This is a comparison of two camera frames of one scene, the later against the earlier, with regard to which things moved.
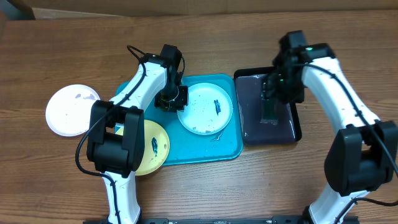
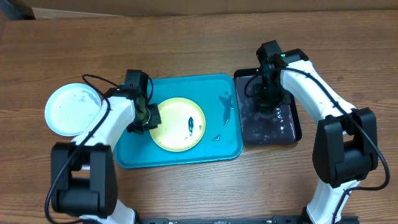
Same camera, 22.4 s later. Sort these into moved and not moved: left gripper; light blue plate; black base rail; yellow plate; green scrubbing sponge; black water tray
Moved: light blue plate; green scrubbing sponge; left gripper; yellow plate
Not moved: black base rail; black water tray
